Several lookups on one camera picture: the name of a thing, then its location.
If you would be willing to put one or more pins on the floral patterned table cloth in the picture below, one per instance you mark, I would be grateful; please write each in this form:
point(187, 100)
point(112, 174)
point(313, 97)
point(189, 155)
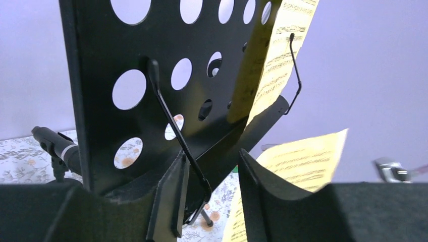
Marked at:
point(23, 161)

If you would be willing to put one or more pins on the black tripod music stand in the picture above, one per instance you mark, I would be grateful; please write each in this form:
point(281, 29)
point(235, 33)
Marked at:
point(205, 70)

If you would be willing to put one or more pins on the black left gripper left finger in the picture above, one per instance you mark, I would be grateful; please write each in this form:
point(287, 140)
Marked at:
point(151, 208)

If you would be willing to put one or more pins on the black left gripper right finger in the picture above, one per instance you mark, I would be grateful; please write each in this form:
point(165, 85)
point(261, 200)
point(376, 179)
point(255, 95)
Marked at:
point(276, 210)

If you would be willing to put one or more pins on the yellow sheet music page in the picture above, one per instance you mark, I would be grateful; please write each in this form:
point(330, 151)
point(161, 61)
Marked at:
point(275, 40)
point(309, 163)

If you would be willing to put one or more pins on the black left microphone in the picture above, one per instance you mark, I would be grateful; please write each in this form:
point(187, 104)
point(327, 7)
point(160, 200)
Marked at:
point(63, 151)

